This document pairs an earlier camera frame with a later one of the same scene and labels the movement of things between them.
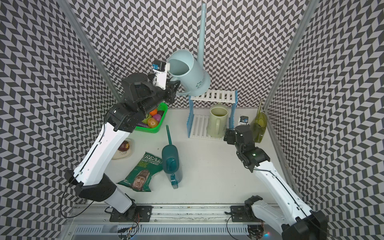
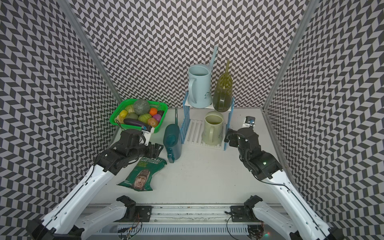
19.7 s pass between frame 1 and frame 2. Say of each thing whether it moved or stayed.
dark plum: stayed
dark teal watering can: moved
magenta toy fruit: stayed
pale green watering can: moved
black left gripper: moved
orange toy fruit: stayed
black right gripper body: stayed
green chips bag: stayed
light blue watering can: moved
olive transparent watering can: moved
